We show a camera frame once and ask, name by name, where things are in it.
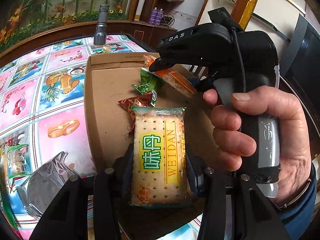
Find purple spray cans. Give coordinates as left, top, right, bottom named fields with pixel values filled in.
left=148, top=7, right=164, bottom=26

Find green Weidan cracker pack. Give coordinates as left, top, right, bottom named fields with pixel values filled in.
left=131, top=106, right=189, bottom=207

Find dark red snack packet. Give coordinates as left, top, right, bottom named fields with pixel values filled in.
left=118, top=92, right=152, bottom=134

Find blue sleeve forearm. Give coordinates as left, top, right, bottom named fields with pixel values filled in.
left=279, top=163, right=317, bottom=239

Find flower garden mural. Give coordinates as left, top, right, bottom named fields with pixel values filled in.
left=1, top=0, right=131, bottom=51

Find cardboard box tray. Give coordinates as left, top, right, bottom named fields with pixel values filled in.
left=83, top=51, right=221, bottom=240

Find person's right hand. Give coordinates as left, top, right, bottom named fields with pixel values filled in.
left=203, top=86, right=311, bottom=206

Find grey flashlight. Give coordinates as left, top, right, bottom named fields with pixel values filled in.
left=93, top=4, right=109, bottom=46

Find colourful printed tablecloth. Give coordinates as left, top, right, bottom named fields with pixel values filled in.
left=0, top=34, right=226, bottom=240

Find orange-edged cracker pack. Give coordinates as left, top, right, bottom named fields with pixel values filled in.
left=155, top=68, right=197, bottom=98

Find silver foil packet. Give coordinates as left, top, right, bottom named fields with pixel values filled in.
left=17, top=152, right=74, bottom=219

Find green snack packet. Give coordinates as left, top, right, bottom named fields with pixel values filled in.
left=131, top=68, right=165, bottom=107

